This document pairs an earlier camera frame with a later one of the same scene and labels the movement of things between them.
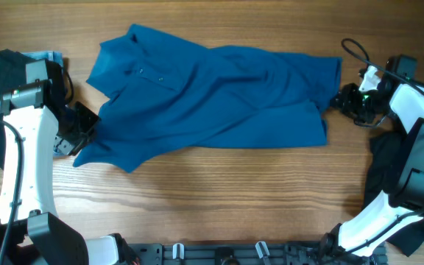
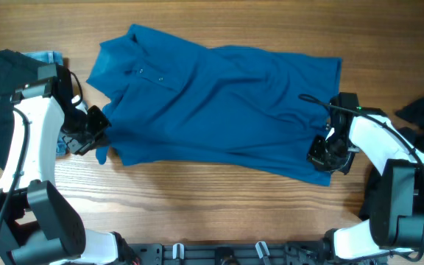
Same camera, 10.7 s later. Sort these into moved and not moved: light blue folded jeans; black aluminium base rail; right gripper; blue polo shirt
Moved: blue polo shirt; right gripper
Not moved: light blue folded jeans; black aluminium base rail
